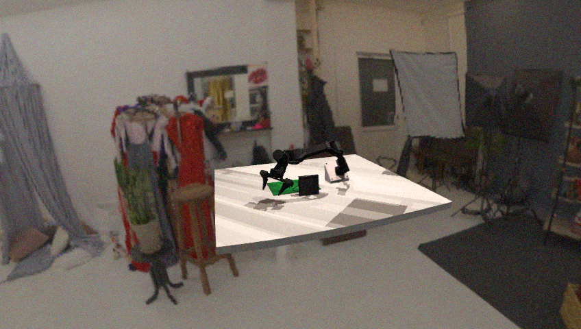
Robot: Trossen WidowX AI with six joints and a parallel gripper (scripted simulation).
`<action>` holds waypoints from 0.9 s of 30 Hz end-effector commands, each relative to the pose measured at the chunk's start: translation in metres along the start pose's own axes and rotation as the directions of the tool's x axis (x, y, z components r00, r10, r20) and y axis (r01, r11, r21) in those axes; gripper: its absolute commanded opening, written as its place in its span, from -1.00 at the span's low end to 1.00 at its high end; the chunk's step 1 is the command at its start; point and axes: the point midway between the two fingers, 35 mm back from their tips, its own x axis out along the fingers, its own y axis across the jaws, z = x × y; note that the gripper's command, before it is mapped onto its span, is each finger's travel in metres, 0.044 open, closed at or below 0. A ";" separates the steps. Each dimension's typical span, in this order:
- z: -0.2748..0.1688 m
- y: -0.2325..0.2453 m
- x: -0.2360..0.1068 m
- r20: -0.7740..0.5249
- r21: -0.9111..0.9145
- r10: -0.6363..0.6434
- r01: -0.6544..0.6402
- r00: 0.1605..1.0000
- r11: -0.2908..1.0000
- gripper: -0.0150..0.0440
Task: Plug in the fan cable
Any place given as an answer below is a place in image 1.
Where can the green flat board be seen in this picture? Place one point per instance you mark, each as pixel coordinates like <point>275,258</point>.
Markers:
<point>276,186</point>

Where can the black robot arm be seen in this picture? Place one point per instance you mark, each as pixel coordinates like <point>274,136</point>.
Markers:
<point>295,156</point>

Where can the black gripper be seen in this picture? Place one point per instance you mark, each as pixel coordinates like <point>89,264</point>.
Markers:
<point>286,182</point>

